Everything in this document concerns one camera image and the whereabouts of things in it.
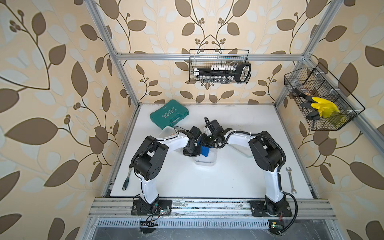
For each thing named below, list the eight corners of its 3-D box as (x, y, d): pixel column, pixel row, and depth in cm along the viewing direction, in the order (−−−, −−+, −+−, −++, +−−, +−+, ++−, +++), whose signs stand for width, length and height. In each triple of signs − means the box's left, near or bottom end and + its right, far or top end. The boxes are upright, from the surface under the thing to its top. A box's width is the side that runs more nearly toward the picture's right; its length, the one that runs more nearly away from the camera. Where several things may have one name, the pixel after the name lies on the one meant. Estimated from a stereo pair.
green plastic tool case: (150, 117, 113) (148, 114, 110) (174, 102, 124) (173, 98, 121) (165, 132, 104) (164, 128, 101) (190, 113, 116) (190, 110, 112)
